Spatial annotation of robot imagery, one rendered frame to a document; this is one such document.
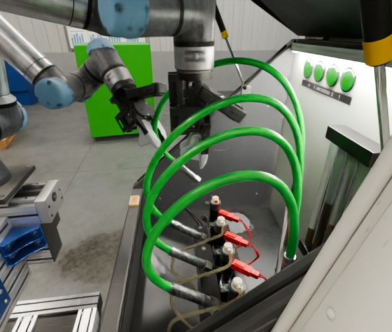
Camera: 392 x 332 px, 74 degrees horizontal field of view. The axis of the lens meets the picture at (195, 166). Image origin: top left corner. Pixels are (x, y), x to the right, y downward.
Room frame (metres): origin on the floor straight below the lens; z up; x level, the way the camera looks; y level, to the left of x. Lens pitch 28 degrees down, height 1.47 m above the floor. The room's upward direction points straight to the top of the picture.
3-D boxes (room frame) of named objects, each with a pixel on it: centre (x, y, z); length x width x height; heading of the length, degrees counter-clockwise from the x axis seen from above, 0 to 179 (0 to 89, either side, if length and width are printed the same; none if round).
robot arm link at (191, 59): (0.52, 0.00, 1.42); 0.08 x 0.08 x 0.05
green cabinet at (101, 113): (4.07, 1.17, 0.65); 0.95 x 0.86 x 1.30; 106
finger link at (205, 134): (0.50, -0.02, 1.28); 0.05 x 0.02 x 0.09; 5
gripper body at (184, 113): (0.52, 0.01, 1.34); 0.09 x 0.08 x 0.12; 95
